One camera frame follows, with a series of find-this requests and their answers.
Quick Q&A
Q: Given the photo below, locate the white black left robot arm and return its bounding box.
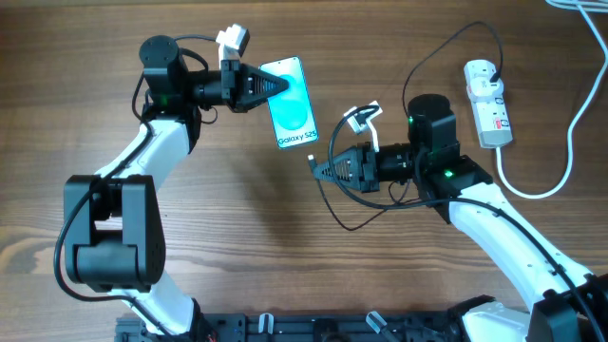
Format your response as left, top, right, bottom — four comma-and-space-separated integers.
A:
53, 26, 288, 341

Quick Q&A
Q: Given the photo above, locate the white charger plug adapter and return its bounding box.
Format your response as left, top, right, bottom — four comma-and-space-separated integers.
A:
464, 59, 504, 103

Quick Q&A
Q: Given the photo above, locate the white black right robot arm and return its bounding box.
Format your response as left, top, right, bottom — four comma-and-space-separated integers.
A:
308, 94, 607, 341

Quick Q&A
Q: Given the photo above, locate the white power strip cord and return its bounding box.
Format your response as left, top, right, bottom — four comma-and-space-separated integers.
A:
495, 0, 608, 200

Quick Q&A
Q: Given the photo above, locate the white power strip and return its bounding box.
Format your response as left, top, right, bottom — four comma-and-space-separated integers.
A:
470, 95, 513, 149

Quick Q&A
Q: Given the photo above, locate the black USB charging cable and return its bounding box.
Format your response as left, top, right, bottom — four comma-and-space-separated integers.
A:
306, 20, 506, 233

